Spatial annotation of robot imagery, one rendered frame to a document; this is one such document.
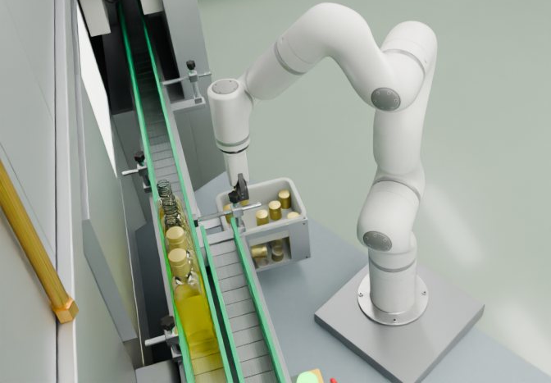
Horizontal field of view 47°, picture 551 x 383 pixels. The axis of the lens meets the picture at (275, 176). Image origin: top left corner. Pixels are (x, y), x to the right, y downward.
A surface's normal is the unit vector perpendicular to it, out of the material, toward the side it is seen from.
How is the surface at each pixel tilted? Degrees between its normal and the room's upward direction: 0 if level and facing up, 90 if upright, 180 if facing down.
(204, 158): 90
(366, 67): 60
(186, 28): 90
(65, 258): 0
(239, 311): 0
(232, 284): 0
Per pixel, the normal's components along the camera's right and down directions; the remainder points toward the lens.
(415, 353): -0.13, -0.72
